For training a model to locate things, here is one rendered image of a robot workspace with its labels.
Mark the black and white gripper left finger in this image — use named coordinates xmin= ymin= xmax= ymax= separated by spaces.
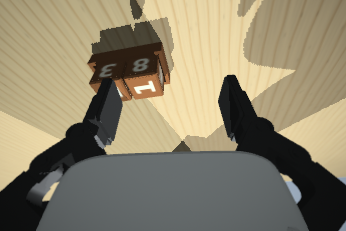
xmin=0 ymin=78 xmax=123 ymax=231

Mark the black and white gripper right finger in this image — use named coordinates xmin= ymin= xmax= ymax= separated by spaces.
xmin=218 ymin=75 xmax=346 ymax=231

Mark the brown calendar cube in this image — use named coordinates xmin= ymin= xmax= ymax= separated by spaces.
xmin=123 ymin=55 xmax=164 ymax=100
xmin=89 ymin=61 xmax=133 ymax=102

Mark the brown shallow tray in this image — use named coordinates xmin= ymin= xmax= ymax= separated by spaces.
xmin=87 ymin=42 xmax=170 ymax=85

